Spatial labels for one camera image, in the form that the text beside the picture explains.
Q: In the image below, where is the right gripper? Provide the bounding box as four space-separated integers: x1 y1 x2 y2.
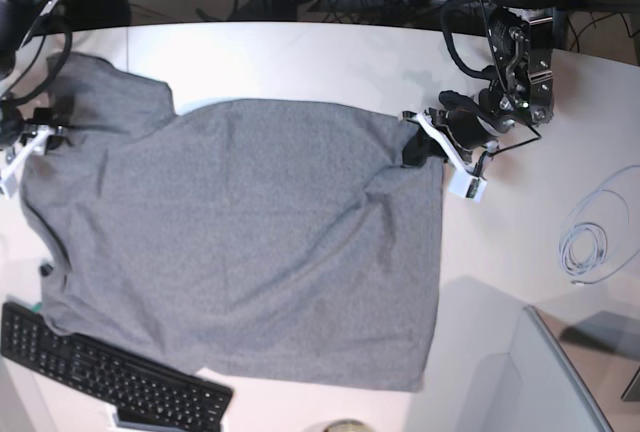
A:
1 97 74 182

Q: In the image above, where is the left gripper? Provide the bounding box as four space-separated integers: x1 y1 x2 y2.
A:
402 91 515 177

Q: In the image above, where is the grey t-shirt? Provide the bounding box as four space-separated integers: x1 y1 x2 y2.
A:
20 54 444 392

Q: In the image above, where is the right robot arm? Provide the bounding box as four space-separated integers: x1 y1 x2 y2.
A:
1 0 73 197

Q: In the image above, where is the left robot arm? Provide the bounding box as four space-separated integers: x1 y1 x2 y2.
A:
402 0 560 177

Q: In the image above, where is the grey monitor edge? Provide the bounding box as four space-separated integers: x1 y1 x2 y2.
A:
511 307 611 431

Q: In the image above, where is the black keyboard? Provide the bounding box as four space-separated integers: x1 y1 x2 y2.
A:
1 302 233 431

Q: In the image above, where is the round tan lid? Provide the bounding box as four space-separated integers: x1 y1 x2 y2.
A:
322 419 374 432

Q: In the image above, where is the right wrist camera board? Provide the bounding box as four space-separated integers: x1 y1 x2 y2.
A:
0 176 18 199

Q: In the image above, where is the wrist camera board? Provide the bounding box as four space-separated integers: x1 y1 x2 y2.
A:
448 171 487 203
0 176 18 199

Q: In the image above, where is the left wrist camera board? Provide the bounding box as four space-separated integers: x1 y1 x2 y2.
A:
448 171 487 203

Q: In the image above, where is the coiled white cable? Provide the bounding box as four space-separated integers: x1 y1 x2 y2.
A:
557 164 640 287

